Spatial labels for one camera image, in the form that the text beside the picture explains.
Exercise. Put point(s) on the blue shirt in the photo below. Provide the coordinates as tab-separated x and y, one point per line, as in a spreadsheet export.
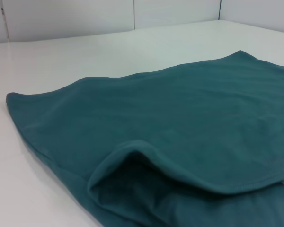
168	113

